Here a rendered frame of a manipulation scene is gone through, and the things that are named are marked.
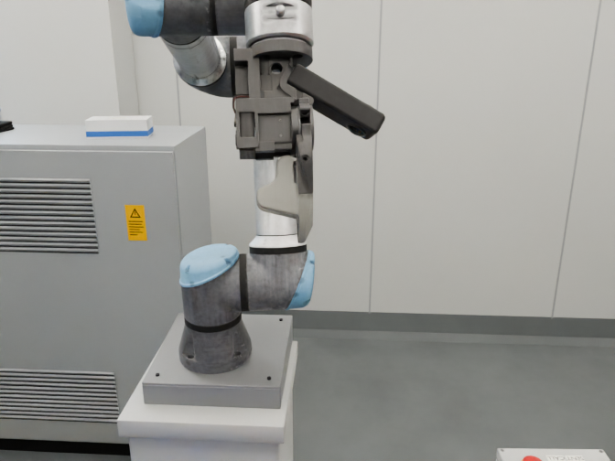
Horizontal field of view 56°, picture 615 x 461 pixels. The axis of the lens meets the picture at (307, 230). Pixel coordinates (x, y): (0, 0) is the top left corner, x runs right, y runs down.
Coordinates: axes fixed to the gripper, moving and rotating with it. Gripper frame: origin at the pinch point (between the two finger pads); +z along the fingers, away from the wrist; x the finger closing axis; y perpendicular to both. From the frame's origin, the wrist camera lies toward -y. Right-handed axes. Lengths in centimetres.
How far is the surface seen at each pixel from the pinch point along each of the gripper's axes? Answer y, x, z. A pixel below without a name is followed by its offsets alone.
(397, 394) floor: -65, -246, 80
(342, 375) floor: -38, -266, 72
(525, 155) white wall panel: -150, -255, -49
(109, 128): 63, -169, -51
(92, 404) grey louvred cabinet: 82, -200, 64
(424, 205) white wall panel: -94, -274, -24
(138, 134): 52, -170, -49
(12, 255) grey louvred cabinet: 105, -178, -3
